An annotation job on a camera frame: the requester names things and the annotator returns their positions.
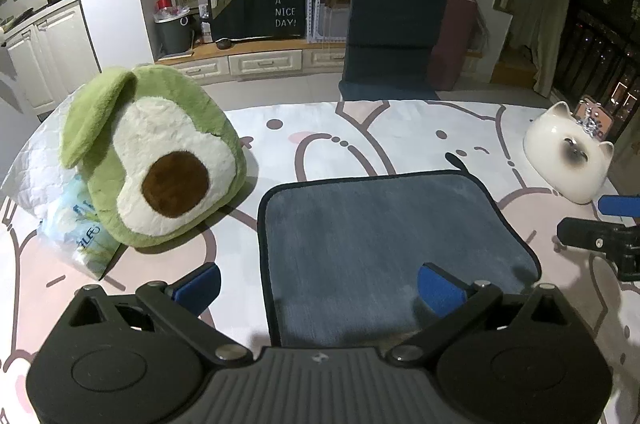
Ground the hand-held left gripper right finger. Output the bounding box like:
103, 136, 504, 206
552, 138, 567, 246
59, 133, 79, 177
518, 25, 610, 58
387, 262, 573, 364

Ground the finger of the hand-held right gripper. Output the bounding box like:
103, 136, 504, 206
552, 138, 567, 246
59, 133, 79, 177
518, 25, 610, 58
597, 195, 640, 219
556, 217, 640, 255

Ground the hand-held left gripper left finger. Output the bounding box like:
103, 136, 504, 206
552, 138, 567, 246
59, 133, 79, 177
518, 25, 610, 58
64, 263, 253, 368

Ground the grey-blue towel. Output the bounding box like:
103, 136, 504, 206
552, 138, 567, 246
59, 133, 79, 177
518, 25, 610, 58
257, 170, 543, 350

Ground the white cat figurine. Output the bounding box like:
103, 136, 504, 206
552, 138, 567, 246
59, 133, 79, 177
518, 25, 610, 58
522, 101, 615, 205

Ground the brown stand with metal clip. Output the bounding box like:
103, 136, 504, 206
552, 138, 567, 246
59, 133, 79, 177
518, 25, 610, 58
575, 98, 617, 141

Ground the blue and white plastic bag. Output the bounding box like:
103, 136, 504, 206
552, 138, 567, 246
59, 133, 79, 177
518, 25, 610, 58
37, 176, 121, 281

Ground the green avocado plush toy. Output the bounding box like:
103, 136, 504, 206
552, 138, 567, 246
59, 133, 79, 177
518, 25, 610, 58
59, 64, 251, 249

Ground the white quilted pillow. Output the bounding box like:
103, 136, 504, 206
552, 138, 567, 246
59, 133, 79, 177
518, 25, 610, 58
0, 84, 101, 225

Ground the mauve box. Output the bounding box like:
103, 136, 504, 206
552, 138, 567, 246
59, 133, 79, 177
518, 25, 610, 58
427, 0, 478, 92

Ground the white low drawer cabinet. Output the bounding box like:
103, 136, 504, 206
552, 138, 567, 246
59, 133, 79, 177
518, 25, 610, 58
155, 38, 351, 83

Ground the grey trash bin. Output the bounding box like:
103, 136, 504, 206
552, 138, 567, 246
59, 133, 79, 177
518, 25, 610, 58
154, 14, 195, 56

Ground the dark blue chair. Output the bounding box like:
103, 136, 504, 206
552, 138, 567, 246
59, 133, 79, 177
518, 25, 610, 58
338, 0, 447, 102

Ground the white kitchen cabinet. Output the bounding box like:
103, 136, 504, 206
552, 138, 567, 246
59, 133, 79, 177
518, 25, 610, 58
0, 1, 101, 115

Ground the dark green printed cloth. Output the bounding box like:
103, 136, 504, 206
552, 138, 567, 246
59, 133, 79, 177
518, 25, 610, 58
206, 0, 307, 42

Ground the white grid rack with sign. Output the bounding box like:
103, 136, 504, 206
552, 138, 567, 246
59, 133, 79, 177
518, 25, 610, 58
305, 0, 375, 45

